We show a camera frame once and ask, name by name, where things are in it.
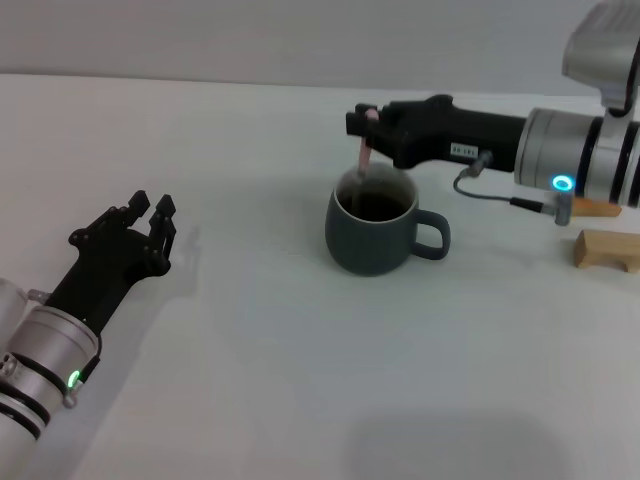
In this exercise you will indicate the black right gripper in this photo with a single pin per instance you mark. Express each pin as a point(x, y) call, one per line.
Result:
point(450, 132)

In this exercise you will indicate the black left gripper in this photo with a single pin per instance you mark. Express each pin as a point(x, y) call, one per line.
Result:
point(105, 270)

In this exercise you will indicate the dark grey ceramic mug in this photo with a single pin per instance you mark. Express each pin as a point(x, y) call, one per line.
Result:
point(370, 245)

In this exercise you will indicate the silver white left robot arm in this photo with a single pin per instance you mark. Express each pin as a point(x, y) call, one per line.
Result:
point(45, 350)

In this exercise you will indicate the dark coffee liquid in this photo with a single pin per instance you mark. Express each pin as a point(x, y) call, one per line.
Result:
point(385, 206)

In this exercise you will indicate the reddish brown wooden block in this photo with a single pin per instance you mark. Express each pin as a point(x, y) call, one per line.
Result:
point(597, 209)

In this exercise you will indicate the light wooden block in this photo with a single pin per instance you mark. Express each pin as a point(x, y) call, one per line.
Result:
point(600, 247)

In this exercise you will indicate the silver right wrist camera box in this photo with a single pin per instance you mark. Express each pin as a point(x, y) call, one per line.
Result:
point(600, 45)

